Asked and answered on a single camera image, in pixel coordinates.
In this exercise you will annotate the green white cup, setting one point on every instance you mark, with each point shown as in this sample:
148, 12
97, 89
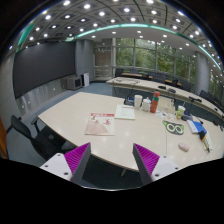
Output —
180, 112

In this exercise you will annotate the orange black tool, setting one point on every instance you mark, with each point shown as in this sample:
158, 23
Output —
203, 138

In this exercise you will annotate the white jar with lid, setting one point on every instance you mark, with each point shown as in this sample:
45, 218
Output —
146, 104

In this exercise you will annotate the black green cat mouse pad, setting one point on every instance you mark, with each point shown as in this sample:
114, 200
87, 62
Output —
174, 128

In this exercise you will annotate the white book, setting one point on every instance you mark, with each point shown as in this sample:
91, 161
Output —
125, 112

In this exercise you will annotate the pink computer mouse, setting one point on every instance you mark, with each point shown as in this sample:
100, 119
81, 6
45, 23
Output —
183, 147

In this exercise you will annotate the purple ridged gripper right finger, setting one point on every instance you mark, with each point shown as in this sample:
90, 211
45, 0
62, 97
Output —
151, 166

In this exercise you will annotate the grey cabinet box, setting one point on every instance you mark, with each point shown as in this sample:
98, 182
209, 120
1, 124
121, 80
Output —
74, 83

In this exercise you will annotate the white paper cup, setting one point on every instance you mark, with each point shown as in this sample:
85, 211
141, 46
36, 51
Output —
137, 101

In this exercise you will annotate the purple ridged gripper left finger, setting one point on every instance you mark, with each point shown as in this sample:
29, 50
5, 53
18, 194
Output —
69, 166

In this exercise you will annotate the white air purifier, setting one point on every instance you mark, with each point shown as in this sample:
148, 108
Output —
85, 79

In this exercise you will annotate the blue notebook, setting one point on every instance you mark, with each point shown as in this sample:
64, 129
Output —
196, 127

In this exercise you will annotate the black office chair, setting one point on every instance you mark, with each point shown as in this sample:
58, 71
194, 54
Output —
46, 143

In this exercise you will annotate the long rear conference table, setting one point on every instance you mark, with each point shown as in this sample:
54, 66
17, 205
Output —
165, 90

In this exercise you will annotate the red white magazine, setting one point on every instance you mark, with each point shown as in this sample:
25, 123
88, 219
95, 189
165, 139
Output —
100, 124

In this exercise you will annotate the large dark wall screen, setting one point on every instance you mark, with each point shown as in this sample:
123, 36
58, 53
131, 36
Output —
41, 64

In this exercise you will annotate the red thermos bottle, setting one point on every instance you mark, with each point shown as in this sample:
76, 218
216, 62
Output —
155, 101

